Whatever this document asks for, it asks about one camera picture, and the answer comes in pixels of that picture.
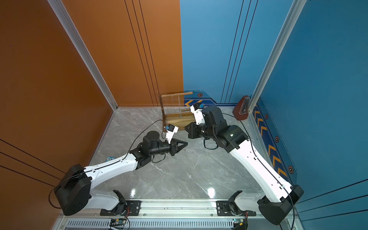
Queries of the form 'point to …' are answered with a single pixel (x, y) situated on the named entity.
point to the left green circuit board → (117, 222)
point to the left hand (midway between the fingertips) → (187, 142)
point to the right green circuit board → (238, 221)
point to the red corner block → (241, 109)
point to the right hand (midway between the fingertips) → (185, 127)
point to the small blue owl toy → (110, 158)
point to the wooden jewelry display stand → (178, 120)
